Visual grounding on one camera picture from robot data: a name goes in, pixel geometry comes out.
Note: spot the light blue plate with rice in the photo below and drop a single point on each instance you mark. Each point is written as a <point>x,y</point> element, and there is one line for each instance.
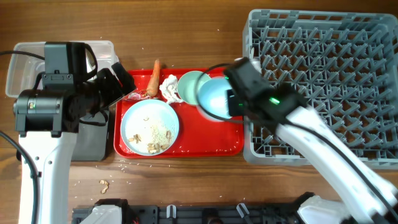
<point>149,127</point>

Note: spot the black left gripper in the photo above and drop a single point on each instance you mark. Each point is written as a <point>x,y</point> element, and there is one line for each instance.
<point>115,91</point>

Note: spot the clear plastic bin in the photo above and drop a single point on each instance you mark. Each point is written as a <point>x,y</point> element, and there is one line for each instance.
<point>23,69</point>

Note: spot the orange carrot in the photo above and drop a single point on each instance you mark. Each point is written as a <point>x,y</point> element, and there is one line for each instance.
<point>153,85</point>

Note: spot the grey dishwasher rack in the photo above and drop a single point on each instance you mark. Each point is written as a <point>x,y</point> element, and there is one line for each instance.
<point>343,63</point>

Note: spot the light blue bowl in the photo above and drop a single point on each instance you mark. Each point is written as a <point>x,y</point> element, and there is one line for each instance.
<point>212,96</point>

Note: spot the black waste bin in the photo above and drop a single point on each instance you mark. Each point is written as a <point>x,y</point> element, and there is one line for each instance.
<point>90,140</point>

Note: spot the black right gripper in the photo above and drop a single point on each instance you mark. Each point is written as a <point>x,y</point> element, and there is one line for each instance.
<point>233,104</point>

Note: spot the red plastic tray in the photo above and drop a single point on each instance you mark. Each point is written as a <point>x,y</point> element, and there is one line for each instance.
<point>198,137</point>

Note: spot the crumpled white napkin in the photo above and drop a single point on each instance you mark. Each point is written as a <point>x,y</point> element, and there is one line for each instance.
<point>168,90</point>

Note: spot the peanut shell on table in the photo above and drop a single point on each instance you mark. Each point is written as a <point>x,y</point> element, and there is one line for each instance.
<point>105,186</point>

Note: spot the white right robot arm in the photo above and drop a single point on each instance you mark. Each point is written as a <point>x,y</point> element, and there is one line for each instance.
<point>286,114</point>

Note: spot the red snack wrapper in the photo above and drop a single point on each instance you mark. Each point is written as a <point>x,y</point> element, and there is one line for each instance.
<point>137,95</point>

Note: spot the mint green bowl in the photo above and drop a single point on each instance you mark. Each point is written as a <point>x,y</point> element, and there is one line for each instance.
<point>186,86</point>

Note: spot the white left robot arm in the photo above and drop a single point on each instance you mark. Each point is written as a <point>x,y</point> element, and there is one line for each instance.
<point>44,186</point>

